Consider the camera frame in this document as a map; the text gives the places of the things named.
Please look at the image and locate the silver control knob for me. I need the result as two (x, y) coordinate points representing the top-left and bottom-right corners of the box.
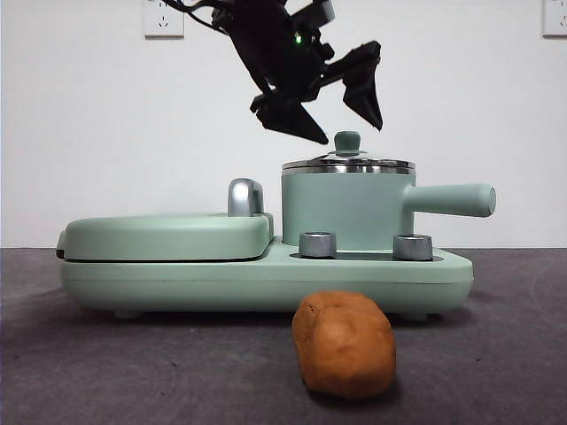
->
(392, 233), (433, 261)
(299, 230), (339, 259)

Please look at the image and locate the brown potato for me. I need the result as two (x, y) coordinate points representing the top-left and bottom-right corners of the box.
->
(291, 290), (397, 390)

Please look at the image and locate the mint green breakfast machine base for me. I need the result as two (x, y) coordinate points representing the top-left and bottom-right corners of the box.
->
(59, 234), (474, 322)

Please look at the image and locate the mint green pot with handle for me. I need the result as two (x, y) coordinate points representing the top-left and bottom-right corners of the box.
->
(281, 161), (497, 251)

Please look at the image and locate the silver griddle cover handle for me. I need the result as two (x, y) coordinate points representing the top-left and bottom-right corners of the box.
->
(227, 177), (266, 218)

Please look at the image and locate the mint green griddle cover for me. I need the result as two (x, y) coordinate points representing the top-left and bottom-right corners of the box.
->
(56, 212), (276, 263)

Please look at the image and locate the glass lid with green knob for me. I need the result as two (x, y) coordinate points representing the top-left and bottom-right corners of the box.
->
(282, 130), (416, 174)

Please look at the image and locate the white wall socket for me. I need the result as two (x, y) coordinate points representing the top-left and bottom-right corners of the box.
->
(141, 0), (185, 38)
(541, 0), (567, 38)

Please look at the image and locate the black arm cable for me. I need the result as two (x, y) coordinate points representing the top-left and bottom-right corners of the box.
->
(166, 0), (222, 32)

